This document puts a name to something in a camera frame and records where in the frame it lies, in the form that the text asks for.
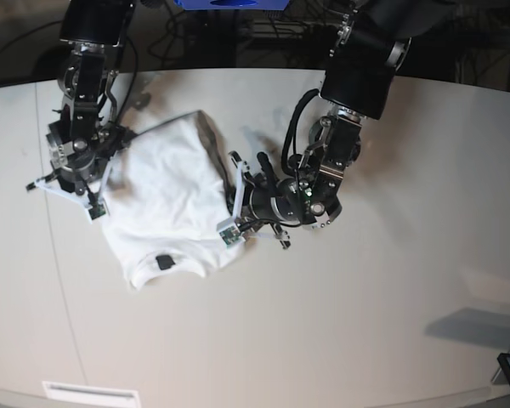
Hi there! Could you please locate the blue box at top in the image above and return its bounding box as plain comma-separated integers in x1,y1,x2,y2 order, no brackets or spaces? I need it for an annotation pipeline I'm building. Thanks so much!
174,0,289,11

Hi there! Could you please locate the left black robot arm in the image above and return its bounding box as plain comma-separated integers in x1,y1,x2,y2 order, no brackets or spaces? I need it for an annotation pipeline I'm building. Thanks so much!
217,1,456,249

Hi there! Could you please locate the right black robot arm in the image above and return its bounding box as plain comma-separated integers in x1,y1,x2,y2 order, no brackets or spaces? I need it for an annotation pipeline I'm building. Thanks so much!
25,1,136,220

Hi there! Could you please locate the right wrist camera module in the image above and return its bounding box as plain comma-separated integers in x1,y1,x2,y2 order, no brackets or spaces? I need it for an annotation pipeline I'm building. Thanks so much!
85,199,108,223

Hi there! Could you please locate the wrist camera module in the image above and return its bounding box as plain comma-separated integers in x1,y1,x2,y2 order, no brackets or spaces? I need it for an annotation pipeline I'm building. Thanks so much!
85,199,108,223
217,217,245,247

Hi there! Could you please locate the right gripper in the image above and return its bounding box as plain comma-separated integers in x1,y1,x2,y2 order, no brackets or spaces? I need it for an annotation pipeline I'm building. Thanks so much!
25,144,128,212

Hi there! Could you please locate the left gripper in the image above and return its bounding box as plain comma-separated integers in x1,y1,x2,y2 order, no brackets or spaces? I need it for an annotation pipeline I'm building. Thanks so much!
229,151,292,250

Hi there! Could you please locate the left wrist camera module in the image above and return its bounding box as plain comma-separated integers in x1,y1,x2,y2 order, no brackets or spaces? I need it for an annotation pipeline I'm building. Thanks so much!
217,217,245,247

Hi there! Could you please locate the white printed T-shirt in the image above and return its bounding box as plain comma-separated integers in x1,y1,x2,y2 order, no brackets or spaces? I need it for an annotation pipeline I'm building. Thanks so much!
101,110,244,290

